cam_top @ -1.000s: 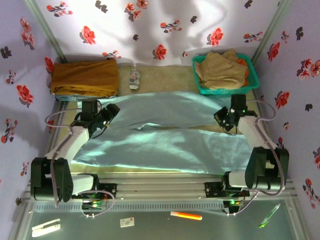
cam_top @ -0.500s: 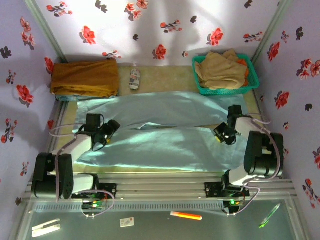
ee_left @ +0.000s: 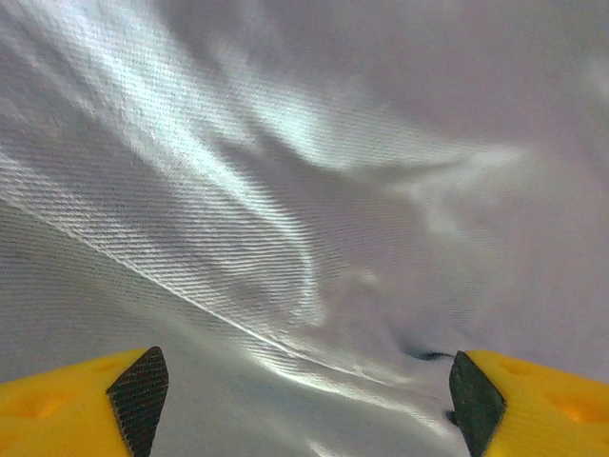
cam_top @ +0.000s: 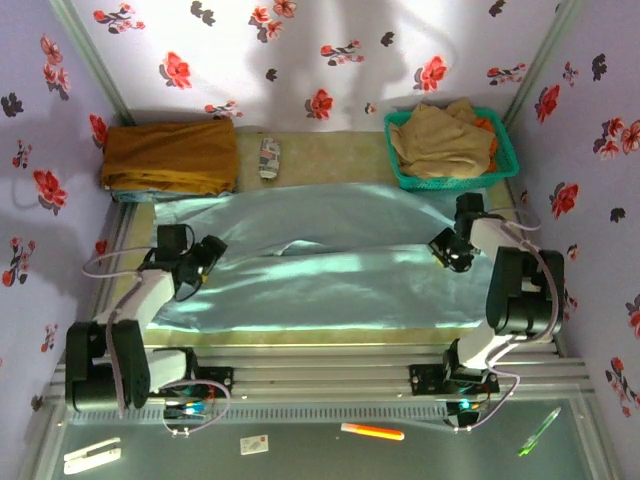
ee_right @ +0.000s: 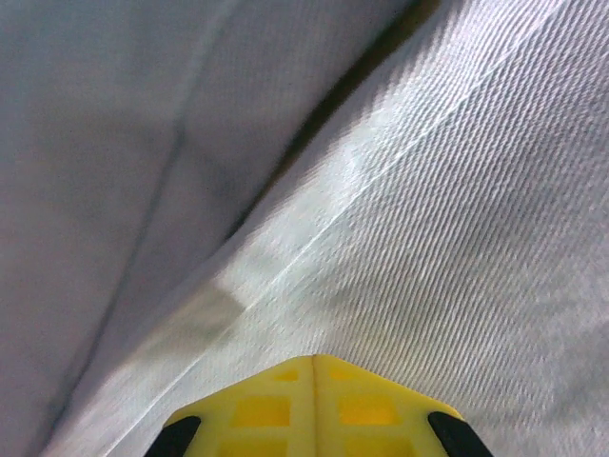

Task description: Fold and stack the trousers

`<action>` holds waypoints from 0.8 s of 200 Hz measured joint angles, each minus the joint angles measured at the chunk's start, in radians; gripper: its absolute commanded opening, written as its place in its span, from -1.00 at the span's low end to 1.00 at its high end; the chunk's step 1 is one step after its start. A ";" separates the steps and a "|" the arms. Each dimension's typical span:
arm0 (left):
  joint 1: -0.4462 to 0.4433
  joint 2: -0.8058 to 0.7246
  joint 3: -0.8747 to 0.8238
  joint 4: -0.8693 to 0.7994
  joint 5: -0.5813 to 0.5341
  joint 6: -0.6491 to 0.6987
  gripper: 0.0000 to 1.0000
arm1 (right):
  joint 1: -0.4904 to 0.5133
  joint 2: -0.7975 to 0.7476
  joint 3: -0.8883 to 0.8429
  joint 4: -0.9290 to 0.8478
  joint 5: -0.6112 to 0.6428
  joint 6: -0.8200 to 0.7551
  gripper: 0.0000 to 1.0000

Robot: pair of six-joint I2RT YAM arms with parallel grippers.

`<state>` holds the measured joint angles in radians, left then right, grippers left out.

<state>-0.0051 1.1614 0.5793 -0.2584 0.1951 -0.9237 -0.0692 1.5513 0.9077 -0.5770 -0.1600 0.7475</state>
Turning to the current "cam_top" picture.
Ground light blue trousers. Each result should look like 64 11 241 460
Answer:
152 182 496 334

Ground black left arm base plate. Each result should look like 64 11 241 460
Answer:
149 366 235 400

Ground aluminium rail frame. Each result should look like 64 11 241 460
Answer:
47 199 594 406

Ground teal plastic basket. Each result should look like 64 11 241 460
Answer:
383 107 520 193

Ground green-lit controller board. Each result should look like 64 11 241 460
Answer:
446 397 490 427
163 397 210 422

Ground beige trousers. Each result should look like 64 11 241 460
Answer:
389 97 496 180

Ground orange garment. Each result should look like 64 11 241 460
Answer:
472 117 501 174

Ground grey left arm cable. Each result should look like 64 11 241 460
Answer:
82 223 196 421

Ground folded brown trousers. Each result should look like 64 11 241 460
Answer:
101 117 239 196

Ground grey base cable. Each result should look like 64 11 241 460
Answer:
162 378 232 436
452 367 521 434

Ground folded blue garment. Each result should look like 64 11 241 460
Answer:
110 188 236 204

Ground aluminium corner post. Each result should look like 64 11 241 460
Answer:
49 0 136 126
502 0 584 129

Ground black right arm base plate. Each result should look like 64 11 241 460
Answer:
408 363 500 396

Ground green pen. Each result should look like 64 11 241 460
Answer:
517 406 564 457

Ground orange marker pen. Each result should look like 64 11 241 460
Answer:
340 422 405 442

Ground slotted grey cable tray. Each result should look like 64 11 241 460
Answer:
64 402 451 426

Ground grey right base cable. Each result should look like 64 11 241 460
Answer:
452 367 521 434

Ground white card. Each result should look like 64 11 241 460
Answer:
239 434 270 456

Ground white stapler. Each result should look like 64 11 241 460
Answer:
63 437 123 475

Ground grey left base cable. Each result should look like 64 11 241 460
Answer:
162 378 232 436

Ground yellow-green marbled table mat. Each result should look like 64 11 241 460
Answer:
112 127 506 346

